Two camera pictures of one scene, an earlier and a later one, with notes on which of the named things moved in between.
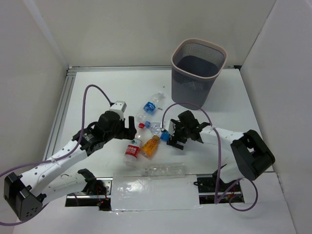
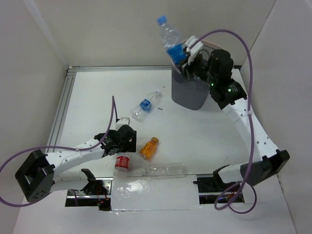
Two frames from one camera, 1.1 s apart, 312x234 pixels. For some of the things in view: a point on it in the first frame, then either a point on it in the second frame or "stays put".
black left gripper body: x=127 y=129 to x=131 y=145
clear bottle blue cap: x=156 y=129 to x=170 y=37
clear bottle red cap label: x=133 y=149 to x=122 y=165
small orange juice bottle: x=149 y=149 stays put
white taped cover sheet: x=179 y=192 stays put
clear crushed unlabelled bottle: x=165 y=171 stays put
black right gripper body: x=181 y=132 to x=198 y=68
